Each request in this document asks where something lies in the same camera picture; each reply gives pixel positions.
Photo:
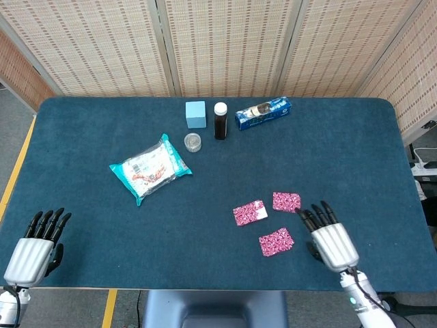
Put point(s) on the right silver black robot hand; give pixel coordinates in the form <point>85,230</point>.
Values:
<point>334,247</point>

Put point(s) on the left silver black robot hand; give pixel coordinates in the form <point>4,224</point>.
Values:
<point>29,259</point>

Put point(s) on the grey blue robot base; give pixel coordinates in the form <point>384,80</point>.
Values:
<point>215,309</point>

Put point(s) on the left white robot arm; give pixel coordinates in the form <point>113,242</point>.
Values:
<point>8,305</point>

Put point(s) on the white power strip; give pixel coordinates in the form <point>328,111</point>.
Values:
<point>426,166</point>

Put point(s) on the teal white snack package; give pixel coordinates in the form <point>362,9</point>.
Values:
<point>150,171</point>

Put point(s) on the long blue cardboard box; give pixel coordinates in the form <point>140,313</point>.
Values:
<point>264,114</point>

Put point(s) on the dark bottle white cap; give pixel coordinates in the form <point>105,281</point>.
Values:
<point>220,124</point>

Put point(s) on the small clear round jar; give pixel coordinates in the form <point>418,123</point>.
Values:
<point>192,142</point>

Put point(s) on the orange woven screen panel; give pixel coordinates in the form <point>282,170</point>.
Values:
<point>20,75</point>

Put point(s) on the beige woven screen panel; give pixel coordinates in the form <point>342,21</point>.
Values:
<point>228,44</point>
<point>345,44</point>
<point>92,44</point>
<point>409,78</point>

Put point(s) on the light blue cube box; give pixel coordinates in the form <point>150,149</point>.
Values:
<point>196,114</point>

